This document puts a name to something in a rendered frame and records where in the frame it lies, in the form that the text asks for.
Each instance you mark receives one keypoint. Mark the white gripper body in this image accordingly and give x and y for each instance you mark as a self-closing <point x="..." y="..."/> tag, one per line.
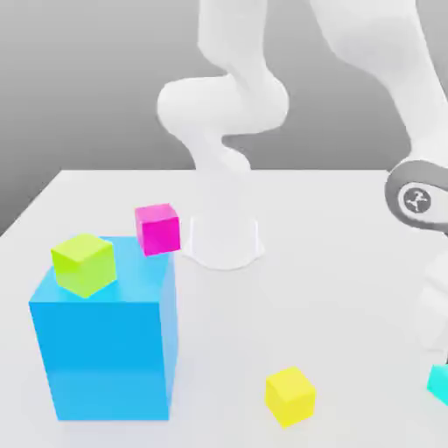
<point x="435" y="315"/>

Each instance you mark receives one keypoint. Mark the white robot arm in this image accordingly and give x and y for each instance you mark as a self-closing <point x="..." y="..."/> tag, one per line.
<point x="224" y="105"/>

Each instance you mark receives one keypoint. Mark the small cyan cube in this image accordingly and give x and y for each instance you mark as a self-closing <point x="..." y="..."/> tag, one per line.
<point x="439" y="384"/>

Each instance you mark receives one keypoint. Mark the small yellow cube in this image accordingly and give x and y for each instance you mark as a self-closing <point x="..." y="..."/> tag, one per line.
<point x="290" y="397"/>

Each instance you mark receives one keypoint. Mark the small magenta cube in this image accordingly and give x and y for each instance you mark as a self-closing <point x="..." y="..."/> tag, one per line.
<point x="159" y="231"/>

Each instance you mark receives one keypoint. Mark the small lime green cube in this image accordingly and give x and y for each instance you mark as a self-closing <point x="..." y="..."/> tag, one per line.
<point x="84" y="267"/>

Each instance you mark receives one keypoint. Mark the large blue box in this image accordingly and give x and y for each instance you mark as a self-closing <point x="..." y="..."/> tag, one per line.
<point x="105" y="350"/>

